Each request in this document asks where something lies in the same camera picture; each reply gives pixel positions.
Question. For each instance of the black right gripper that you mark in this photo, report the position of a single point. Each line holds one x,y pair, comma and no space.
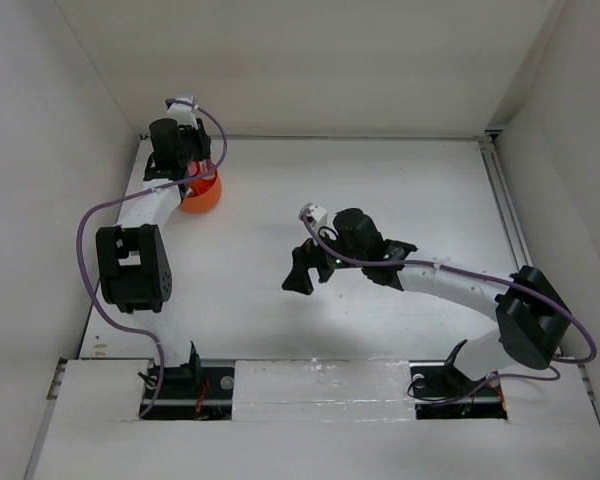
305,257

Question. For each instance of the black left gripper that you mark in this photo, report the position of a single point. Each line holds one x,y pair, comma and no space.
201,139

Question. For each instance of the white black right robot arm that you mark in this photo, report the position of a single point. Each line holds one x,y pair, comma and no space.
529,317

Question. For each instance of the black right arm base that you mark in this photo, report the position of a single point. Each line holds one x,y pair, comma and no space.
441,392

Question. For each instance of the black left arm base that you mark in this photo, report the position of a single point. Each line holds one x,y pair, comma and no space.
199,390

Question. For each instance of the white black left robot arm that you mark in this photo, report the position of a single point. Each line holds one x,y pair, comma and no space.
135,274

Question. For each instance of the orange ribbed round container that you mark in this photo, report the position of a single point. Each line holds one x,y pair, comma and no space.
203,193

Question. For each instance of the white foam block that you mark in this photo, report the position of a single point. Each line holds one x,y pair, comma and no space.
329,391

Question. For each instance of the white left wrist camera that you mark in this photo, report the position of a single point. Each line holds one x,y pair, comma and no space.
182,109

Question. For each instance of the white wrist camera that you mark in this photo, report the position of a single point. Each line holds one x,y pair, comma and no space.
182,109
313,217

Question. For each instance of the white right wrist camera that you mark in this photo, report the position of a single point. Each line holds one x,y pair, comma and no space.
313,217

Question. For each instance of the aluminium side rail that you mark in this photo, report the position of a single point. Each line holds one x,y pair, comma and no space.
503,199

